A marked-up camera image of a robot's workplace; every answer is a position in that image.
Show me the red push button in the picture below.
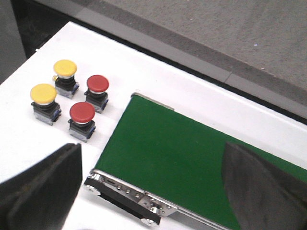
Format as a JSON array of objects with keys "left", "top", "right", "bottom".
[
  {"left": 68, "top": 102, "right": 96, "bottom": 143},
  {"left": 84, "top": 75, "right": 109, "bottom": 114}
]

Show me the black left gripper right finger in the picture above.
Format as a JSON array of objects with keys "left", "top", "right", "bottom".
[{"left": 222, "top": 142, "right": 307, "bottom": 230}]

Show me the yellow push button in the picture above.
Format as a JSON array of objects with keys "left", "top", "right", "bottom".
[
  {"left": 30, "top": 83, "right": 61, "bottom": 126},
  {"left": 53, "top": 59, "right": 79, "bottom": 99}
]

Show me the grey stone shelf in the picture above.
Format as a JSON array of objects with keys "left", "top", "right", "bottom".
[{"left": 41, "top": 0, "right": 307, "bottom": 118}]

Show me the yellow push button far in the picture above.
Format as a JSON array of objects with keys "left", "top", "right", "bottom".
[{"left": 53, "top": 59, "right": 79, "bottom": 99}]

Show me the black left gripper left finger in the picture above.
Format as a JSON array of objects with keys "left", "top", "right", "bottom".
[{"left": 0, "top": 143, "right": 82, "bottom": 230}]

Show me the green conveyor belt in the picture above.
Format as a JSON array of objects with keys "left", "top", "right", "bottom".
[{"left": 91, "top": 96, "right": 307, "bottom": 230}]

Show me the steel far-side end plate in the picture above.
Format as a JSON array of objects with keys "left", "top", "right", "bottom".
[{"left": 130, "top": 92, "right": 175, "bottom": 111}]

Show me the black drive belt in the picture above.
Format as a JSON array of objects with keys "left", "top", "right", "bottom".
[{"left": 99, "top": 183, "right": 146, "bottom": 219}]

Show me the steel conveyor support bracket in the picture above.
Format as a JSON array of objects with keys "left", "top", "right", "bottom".
[{"left": 138, "top": 192, "right": 178, "bottom": 217}]

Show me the aluminium conveyor frame rail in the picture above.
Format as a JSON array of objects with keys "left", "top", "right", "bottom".
[{"left": 169, "top": 207, "right": 229, "bottom": 230}]

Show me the yellow push button near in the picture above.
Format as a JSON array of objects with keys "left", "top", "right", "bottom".
[{"left": 30, "top": 83, "right": 61, "bottom": 126}]

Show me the red push button far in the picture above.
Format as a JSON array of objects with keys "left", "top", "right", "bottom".
[{"left": 84, "top": 75, "right": 109, "bottom": 114}]

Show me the silver drive pulley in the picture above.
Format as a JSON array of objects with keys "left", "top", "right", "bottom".
[{"left": 83, "top": 173, "right": 102, "bottom": 196}]

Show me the red push button middle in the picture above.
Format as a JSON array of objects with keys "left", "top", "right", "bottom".
[{"left": 68, "top": 102, "right": 96, "bottom": 143}]

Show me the small silver motor pulley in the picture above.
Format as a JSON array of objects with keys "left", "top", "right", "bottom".
[{"left": 141, "top": 209, "right": 161, "bottom": 227}]

